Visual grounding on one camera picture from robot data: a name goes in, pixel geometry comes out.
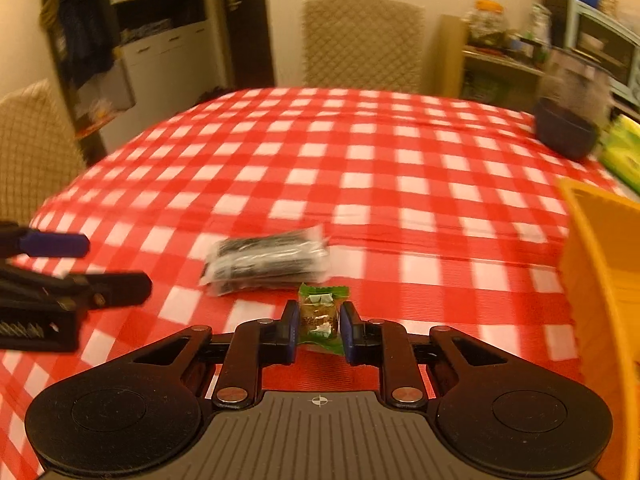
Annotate light blue toaster oven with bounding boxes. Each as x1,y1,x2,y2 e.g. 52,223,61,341
564,0,639,107

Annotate dark door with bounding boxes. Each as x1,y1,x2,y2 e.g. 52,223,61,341
224,0,274,89

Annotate green tissue pack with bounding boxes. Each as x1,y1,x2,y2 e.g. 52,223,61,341
600,115,640,194

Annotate orange plastic tray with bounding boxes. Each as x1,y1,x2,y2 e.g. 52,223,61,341
559,178,639,479

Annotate green candy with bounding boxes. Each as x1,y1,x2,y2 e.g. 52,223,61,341
297,284,350,356

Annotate black seaweed snack pack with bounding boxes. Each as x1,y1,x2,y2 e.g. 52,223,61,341
200,224,330,296

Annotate red checkered tablecloth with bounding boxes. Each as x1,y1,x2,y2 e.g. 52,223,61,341
1,89,615,479

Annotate quilted beige chair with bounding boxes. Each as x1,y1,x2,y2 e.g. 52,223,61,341
0,79,87,224
302,0,426,93

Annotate quilted beige chair back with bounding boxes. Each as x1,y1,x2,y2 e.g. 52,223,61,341
302,0,426,93

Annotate white cabinet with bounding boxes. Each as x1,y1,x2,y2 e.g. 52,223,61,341
40,0,227,154

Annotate quilted beige chair left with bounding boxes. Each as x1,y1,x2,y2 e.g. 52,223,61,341
0,79,87,224

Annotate orange lid jar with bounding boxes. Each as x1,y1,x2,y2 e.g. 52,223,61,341
463,0,509,50

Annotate glass jar dark contents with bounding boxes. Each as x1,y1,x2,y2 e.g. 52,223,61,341
533,48,611,162

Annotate wooden shelf unit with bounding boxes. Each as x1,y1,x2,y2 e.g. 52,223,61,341
432,14,542,113

